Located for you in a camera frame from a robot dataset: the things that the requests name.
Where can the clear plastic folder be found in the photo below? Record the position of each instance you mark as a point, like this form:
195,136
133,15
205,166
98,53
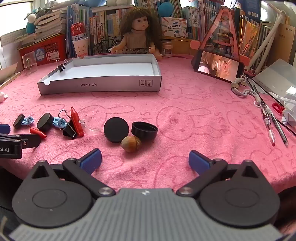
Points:
277,76

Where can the wooden shelf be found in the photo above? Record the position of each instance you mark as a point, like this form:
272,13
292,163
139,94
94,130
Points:
182,45

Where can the miniature black bicycle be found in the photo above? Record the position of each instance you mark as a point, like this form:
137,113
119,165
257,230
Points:
101,47

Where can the dark blue box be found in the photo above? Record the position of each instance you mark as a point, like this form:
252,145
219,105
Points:
252,8

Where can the pile of stacked books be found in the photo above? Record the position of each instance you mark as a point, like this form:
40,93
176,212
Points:
50,23

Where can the black pen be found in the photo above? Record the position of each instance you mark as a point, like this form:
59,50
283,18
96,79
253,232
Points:
276,122

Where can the black round cap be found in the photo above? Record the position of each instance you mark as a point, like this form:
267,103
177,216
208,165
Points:
144,131

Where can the brown hazelnut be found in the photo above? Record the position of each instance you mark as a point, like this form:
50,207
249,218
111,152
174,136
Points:
130,144

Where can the white cardboard box tray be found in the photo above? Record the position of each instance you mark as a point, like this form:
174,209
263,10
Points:
104,69

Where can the brown kraft notebook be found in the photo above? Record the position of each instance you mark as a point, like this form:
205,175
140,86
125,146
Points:
285,44

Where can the red beer can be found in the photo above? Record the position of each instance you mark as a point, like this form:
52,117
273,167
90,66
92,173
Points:
78,29

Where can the row of blue-spined books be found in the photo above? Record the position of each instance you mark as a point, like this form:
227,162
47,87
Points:
198,20

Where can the white tissue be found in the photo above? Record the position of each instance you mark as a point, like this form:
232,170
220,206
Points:
2,96

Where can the black smartphone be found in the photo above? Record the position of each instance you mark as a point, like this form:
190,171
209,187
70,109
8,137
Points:
219,66

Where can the brown-haired doll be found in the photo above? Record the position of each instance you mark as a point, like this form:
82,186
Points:
138,30

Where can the folded white paper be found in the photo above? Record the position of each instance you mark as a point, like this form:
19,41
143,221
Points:
289,113

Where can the large blue plush toy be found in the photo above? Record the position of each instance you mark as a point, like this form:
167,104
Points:
165,9

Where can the beige paper pad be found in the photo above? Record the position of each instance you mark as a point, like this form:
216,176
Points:
9,76

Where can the clear plastic cap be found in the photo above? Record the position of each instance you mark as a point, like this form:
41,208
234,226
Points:
91,126

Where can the row of upright books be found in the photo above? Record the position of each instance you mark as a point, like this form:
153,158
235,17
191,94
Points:
104,23

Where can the small black disc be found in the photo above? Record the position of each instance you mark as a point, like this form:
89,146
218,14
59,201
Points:
45,121
18,120

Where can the red white pen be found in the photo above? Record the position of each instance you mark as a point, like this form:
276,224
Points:
268,126

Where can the short red crayon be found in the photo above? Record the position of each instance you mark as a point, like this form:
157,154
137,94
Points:
38,132

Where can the small blue white plush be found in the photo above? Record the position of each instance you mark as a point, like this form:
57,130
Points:
31,25

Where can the black binder clip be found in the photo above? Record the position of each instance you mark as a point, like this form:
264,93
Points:
69,131
62,67

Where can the row of thin glossy books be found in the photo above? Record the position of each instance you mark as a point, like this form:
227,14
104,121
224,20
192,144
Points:
252,34

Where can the pink triangular dollhouse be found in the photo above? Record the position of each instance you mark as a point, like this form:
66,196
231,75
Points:
222,32

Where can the printed cardboard box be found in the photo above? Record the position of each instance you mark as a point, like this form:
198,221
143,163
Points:
173,27

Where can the small glass jar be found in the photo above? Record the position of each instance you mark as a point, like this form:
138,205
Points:
167,49

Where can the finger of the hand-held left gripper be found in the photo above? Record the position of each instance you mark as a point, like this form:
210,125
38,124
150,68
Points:
4,128
31,141

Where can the clear glass mug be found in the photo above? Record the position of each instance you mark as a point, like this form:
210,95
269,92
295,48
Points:
29,63

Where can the white cat paper cup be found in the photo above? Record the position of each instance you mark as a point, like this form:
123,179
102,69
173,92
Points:
81,47

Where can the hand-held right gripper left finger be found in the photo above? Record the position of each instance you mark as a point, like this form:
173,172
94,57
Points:
90,161

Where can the white pipe rack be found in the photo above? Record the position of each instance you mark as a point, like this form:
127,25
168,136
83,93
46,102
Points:
266,44

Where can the large black disc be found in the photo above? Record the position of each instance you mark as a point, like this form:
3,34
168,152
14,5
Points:
116,129

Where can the large red plastic basket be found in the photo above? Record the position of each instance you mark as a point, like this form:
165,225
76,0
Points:
50,51

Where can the red scissors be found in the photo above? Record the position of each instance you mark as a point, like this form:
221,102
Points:
278,108

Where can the pink printed cloth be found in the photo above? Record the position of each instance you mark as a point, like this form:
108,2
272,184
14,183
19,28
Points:
196,111

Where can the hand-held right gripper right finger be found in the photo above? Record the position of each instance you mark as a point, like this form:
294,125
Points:
199,161

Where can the long red crayon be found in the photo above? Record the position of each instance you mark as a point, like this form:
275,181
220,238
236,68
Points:
77,122

